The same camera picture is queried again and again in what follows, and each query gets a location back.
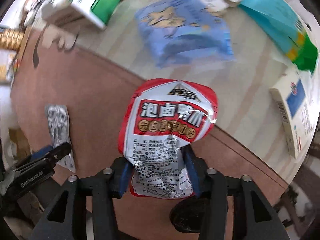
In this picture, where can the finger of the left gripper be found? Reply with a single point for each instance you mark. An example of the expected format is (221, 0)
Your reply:
(32, 171)

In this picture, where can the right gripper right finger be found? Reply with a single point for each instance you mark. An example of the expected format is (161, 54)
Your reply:
(253, 215)

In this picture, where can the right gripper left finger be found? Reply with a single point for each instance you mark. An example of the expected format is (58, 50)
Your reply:
(65, 216)

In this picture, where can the silver foil wrapper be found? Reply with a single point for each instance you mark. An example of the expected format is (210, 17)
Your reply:
(58, 125)

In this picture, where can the red white snack wrapper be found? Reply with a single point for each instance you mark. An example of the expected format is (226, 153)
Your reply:
(163, 116)

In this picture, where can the white blue medicine box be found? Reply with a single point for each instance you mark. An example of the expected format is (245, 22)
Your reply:
(293, 94)

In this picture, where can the blue snack bag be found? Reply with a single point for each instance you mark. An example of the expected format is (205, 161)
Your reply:
(180, 31)

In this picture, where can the gold foil chocolates box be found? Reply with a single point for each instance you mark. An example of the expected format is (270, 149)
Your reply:
(11, 39)

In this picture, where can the teal green plastic bag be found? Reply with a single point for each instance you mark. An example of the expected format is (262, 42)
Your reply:
(283, 26)

